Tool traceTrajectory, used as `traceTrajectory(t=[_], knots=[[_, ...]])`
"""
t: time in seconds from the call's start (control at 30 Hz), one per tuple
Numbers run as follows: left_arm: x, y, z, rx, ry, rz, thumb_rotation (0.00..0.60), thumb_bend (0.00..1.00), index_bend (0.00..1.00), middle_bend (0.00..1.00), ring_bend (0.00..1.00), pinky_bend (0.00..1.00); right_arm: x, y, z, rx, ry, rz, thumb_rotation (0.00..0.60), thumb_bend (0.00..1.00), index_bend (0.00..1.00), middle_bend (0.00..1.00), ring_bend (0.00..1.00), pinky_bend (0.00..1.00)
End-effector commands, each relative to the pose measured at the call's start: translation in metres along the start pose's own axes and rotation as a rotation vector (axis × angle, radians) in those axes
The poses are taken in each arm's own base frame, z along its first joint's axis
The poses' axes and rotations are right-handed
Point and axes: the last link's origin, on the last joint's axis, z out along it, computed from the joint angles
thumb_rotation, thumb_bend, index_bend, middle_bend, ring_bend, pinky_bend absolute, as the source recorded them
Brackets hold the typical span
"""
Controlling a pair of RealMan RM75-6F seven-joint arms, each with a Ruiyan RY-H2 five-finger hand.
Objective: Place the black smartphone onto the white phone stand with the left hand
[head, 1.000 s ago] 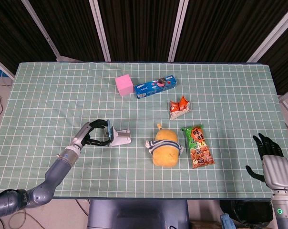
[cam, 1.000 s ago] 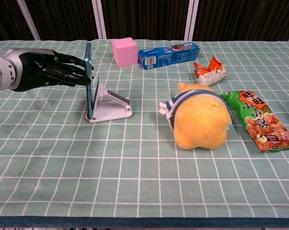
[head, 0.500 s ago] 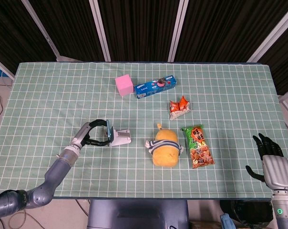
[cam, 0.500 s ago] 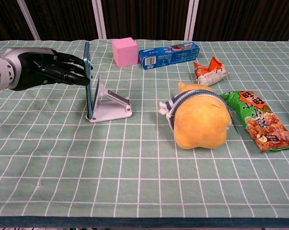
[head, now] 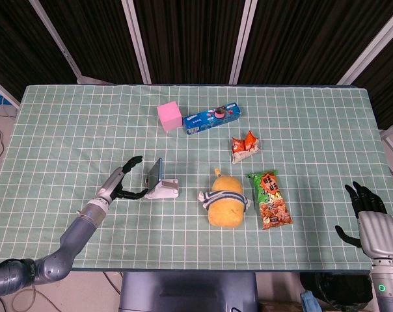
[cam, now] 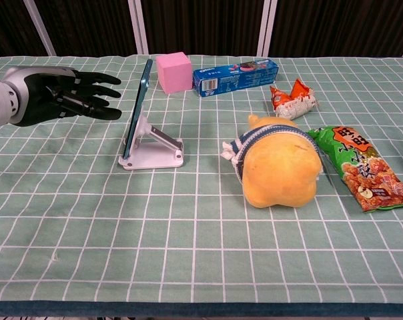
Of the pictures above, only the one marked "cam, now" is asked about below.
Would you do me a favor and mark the blue Oreo cookie box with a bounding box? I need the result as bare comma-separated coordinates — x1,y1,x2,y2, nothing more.
191,58,280,98

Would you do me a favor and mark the white folding phone stand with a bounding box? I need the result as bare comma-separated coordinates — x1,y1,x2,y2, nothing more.
117,113,185,171

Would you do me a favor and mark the yellow plush toy striped scarf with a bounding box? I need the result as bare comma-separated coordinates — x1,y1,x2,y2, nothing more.
222,114,324,209

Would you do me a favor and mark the pink cube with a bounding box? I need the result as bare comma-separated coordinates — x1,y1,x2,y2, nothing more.
155,52,193,95

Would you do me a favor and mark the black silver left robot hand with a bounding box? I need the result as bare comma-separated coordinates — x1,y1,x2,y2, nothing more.
3,65,123,127

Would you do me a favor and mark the black smartphone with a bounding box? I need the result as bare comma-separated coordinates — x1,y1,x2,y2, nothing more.
122,59,154,159

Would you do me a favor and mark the white frame post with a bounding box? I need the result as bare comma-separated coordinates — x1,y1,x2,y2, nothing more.
23,0,58,57
127,0,151,56
256,0,278,57

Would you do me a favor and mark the green checked tablecloth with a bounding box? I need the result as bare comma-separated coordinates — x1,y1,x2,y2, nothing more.
0,53,403,315

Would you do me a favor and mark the orange white snack packet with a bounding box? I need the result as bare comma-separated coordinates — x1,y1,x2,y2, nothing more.
270,78,320,120

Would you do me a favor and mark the green peanut snack bag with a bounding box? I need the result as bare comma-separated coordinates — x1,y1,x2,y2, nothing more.
306,125,403,213

